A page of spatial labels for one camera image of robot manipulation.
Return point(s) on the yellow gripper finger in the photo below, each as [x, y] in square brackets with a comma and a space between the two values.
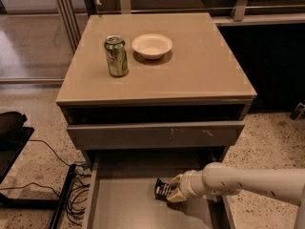
[176, 180]
[175, 196]

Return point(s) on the black rxbar chocolate wrapper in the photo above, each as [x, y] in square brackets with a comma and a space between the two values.
[162, 189]

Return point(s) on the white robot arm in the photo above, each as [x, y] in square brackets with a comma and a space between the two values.
[218, 179]

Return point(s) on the closed top drawer front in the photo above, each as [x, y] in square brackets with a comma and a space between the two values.
[155, 135]

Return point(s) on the open middle drawer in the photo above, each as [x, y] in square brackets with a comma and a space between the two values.
[122, 192]

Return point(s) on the grey drawer cabinet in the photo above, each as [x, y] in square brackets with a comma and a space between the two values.
[198, 80]

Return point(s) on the white paper bowl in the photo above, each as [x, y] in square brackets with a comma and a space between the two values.
[152, 46]

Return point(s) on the dark object on floor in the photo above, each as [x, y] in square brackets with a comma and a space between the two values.
[298, 112]

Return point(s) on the green soda can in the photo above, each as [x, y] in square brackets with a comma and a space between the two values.
[116, 56]

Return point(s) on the metal railing frame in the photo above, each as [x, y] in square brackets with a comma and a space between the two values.
[223, 12]

